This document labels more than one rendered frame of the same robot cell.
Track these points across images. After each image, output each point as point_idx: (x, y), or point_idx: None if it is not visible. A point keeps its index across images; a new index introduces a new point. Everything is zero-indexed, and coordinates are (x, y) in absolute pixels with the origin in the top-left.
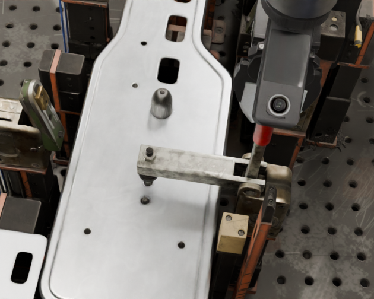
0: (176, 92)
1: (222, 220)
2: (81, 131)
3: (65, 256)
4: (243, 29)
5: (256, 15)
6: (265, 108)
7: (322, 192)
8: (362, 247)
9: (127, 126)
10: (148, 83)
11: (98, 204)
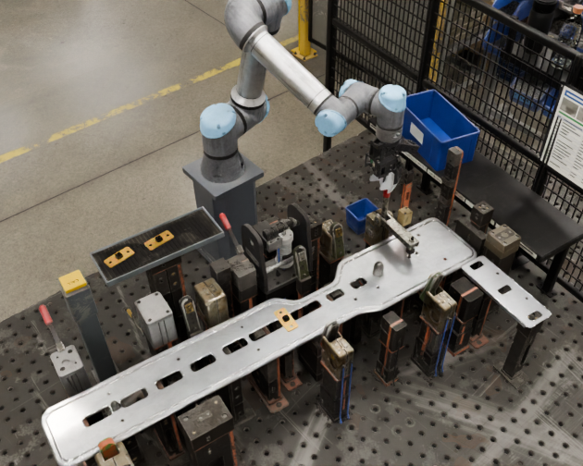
0: (365, 274)
1: (407, 214)
2: (415, 288)
3: (459, 258)
4: (308, 277)
5: (388, 162)
6: (415, 144)
7: None
8: None
9: (396, 276)
10: (371, 284)
11: (433, 263)
